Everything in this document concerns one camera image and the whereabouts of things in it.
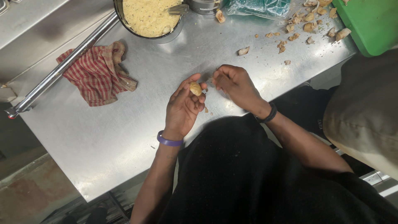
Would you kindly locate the yellow mashed potato mixture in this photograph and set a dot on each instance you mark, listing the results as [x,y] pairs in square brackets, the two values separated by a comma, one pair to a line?
[146,17]

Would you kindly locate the beige fabric bag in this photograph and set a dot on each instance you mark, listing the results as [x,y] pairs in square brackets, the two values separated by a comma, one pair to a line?
[367,115]

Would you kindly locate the black wristband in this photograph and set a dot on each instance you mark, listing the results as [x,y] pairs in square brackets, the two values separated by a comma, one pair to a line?
[271,114]

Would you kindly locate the long metal rod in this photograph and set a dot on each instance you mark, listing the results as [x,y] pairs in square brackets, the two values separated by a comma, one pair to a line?
[62,67]

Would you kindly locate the small steel container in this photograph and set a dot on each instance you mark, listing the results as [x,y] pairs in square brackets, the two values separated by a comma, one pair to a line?
[203,6]

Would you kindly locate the person's left hand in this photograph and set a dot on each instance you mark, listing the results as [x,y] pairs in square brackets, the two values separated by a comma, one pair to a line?
[180,109]

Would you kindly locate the small boiled potato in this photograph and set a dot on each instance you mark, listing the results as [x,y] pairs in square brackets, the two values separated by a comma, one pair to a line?
[195,88]

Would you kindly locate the metal bowl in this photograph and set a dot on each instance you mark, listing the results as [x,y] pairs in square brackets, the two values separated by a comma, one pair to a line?
[130,29]

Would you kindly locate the person's right hand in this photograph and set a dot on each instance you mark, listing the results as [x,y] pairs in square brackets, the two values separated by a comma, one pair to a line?
[241,88]

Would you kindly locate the green plastic board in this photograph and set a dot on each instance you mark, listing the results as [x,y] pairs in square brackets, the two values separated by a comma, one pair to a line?
[370,25]

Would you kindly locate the potato chunk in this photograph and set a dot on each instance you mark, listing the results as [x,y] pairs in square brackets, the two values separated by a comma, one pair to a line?
[220,16]

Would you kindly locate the clear plastic bag with greens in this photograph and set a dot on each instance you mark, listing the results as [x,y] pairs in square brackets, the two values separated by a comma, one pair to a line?
[261,7]

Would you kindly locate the pile of potato peels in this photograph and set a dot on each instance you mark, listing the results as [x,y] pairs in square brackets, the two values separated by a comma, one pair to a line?
[307,23]

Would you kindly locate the red checked cloth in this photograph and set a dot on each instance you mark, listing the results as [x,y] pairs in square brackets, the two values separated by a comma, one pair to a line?
[93,73]

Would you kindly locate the metal spoon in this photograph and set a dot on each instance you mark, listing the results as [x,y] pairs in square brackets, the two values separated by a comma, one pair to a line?
[178,9]

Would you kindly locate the purple wristband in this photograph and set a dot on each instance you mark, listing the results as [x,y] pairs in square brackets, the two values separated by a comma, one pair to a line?
[168,142]

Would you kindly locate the person's black clothing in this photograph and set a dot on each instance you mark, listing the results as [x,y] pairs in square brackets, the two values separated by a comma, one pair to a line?
[248,180]

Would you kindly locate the person's right fingers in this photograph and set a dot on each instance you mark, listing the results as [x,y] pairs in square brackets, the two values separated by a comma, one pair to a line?
[221,76]

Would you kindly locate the large potato peel piece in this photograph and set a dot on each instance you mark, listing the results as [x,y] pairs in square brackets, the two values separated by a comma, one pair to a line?
[243,51]

